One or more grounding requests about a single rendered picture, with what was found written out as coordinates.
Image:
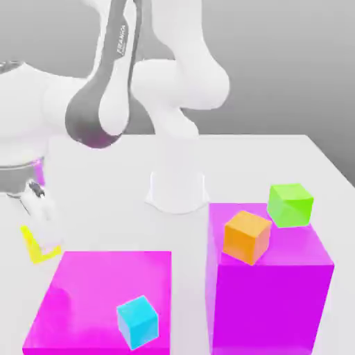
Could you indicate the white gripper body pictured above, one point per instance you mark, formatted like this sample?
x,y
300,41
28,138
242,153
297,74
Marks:
x,y
44,222

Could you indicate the small yellow cube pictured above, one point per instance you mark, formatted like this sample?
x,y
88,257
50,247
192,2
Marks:
x,y
33,251

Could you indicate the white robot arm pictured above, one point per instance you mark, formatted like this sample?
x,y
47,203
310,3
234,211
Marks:
x,y
191,83

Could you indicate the small cyan cube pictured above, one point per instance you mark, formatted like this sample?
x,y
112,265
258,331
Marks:
x,y
138,323

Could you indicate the small orange cube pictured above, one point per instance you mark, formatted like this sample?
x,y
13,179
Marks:
x,y
245,238

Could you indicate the small green cube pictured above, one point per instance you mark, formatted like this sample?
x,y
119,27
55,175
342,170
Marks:
x,y
289,206

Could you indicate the large flat magenta box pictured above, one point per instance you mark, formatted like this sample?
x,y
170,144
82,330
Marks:
x,y
97,291

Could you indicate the large tall magenta box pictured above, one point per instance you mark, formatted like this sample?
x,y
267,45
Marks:
x,y
271,305

